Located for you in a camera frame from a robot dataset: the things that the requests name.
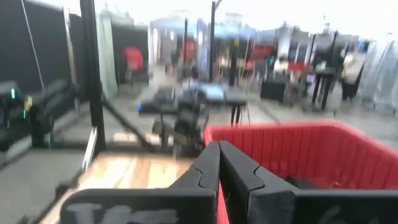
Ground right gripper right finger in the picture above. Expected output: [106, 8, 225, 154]
[219, 140, 398, 224]

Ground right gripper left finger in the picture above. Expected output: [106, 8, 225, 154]
[60, 141, 221, 224]

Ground red plastic bin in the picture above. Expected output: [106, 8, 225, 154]
[203, 120, 398, 224]

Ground black crate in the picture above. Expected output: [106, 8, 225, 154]
[260, 80, 287, 103]

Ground grey desk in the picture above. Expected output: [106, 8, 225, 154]
[223, 88, 250, 127]

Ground blue-screened laptop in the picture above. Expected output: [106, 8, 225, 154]
[200, 83, 226, 104]

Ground black table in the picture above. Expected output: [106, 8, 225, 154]
[310, 67, 338, 111]

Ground black device with green lights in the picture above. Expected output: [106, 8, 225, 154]
[0, 80, 78, 153]

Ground person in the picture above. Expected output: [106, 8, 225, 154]
[273, 55, 290, 76]
[340, 46, 366, 102]

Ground clear plastic curtain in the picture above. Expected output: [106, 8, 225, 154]
[357, 37, 398, 110]

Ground grey-green curtain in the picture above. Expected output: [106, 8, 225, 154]
[98, 12, 119, 98]

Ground black pole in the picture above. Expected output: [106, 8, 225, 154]
[208, 0, 217, 83]

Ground black partition panel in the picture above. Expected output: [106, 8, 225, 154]
[0, 0, 75, 94]

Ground black metal frame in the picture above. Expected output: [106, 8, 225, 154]
[79, 0, 175, 172]

